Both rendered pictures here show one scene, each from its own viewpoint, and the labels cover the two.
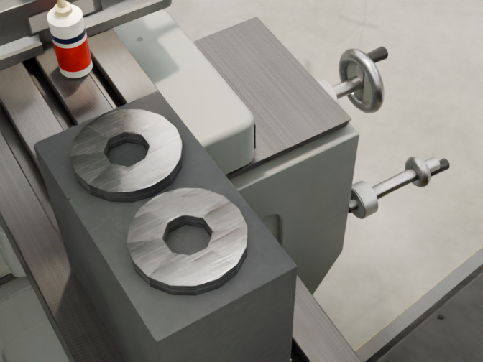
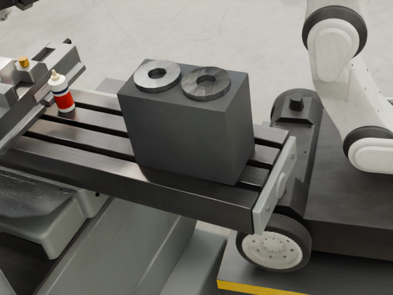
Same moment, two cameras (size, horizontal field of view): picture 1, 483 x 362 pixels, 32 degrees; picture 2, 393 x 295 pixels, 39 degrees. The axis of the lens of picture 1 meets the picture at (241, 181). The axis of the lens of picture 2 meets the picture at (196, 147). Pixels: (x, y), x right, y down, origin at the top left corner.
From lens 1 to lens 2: 0.59 m
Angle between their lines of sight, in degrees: 21
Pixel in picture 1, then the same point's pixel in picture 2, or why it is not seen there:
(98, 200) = (160, 93)
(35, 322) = (101, 250)
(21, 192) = (88, 155)
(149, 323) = (217, 109)
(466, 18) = not seen: hidden behind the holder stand
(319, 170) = not seen: hidden behind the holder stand
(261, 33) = (114, 82)
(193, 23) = not seen: hidden behind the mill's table
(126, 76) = (93, 99)
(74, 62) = (68, 102)
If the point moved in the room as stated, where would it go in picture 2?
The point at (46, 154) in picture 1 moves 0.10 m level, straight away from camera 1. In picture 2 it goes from (125, 93) to (87, 79)
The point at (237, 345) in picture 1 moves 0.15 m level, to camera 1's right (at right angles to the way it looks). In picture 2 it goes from (241, 118) to (301, 83)
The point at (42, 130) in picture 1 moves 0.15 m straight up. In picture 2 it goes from (75, 133) to (55, 79)
